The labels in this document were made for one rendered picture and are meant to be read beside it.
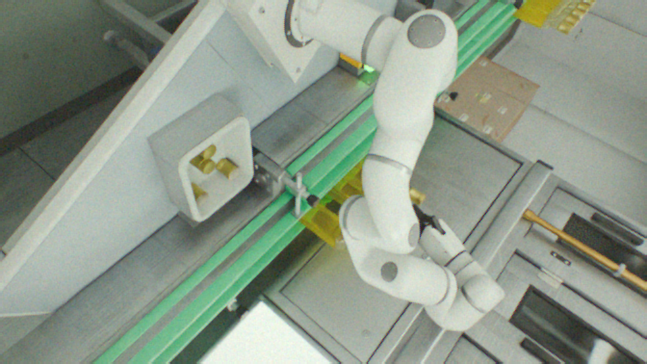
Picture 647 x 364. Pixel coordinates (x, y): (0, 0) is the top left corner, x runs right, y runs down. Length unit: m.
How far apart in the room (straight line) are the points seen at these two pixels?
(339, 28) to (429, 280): 0.49
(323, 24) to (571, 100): 6.32
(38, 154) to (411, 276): 1.20
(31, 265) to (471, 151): 1.28
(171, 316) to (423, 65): 0.71
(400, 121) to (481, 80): 4.85
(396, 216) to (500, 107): 4.60
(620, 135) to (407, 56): 6.30
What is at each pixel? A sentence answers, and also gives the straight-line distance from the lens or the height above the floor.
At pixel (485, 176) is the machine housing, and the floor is 1.24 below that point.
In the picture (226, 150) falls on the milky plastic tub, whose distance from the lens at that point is 1.07.
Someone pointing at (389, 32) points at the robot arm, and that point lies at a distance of 0.85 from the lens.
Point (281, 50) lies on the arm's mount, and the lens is 0.93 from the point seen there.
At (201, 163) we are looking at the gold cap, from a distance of 0.98.
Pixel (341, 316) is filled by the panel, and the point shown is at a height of 1.17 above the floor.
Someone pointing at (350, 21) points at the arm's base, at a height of 0.94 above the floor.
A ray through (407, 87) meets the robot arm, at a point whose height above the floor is 1.12.
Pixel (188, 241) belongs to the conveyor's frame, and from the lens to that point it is 1.09.
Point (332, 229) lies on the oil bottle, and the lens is 1.13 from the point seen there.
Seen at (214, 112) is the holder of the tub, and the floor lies 0.79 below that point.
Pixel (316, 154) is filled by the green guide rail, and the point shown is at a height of 0.91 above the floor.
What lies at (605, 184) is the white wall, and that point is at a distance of 6.27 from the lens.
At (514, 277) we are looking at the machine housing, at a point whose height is 1.47.
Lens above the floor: 1.33
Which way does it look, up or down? 19 degrees down
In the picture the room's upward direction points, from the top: 126 degrees clockwise
